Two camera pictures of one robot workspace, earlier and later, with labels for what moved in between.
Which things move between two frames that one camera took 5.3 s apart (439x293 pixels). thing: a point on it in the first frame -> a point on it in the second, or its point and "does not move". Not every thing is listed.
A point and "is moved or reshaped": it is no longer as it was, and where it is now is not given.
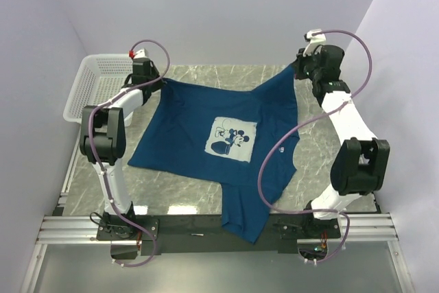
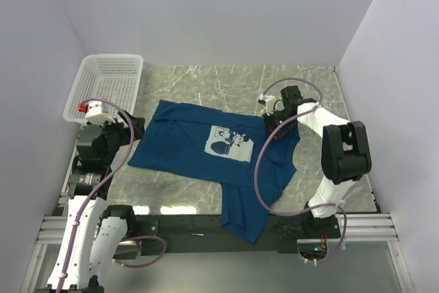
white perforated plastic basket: x=99 y=78 does not move
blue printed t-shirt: x=223 y=134 is moved or reshaped
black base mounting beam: x=132 y=237 does not move
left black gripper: x=159 y=85 -> x=119 y=126
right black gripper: x=298 y=64 -> x=269 y=126
